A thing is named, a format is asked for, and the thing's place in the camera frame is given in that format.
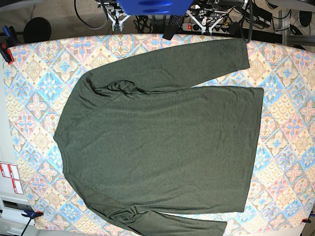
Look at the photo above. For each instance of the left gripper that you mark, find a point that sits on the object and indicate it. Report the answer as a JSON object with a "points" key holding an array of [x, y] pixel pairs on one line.
{"points": [[205, 16]]}

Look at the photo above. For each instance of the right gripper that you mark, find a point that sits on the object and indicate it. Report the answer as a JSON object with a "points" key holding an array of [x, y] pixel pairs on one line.
{"points": [[116, 15]]}

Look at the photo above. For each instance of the dark green long-sleeve shirt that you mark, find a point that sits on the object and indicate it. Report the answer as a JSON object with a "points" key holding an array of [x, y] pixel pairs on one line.
{"points": [[144, 144]]}

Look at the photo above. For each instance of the white power strip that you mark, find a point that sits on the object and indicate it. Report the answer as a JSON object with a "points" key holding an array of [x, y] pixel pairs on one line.
{"points": [[207, 29]]}

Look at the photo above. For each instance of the blue plastic box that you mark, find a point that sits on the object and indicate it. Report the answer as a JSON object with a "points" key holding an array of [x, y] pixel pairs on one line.
{"points": [[155, 7]]}

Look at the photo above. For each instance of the black remote control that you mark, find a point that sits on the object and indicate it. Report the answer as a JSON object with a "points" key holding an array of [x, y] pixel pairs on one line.
{"points": [[175, 22]]}

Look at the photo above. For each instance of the black round stand base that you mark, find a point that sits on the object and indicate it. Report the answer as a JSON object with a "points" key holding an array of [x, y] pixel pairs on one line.
{"points": [[37, 30]]}

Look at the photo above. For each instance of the colourful patterned tablecloth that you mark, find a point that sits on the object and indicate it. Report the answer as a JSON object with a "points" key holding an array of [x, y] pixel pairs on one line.
{"points": [[39, 81]]}

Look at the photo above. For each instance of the blue clamp upper left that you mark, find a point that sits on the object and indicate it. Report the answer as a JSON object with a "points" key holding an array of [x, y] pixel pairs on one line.
{"points": [[5, 47]]}

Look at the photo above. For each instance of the blue clamp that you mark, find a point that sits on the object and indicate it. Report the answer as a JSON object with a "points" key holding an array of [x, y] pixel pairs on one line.
{"points": [[5, 47], [31, 215]]}

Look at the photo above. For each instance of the red white labels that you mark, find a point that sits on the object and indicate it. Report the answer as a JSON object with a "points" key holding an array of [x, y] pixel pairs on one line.
{"points": [[10, 179]]}

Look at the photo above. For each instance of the blue clamp lower left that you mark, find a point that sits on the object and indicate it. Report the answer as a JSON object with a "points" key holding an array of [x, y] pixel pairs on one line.
{"points": [[31, 215]]}

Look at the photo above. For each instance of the orange clamp lower right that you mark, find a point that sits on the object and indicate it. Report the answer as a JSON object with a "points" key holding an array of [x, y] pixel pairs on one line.
{"points": [[306, 221]]}

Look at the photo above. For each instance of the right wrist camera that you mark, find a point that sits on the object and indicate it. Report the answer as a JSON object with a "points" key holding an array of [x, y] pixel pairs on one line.
{"points": [[117, 27]]}

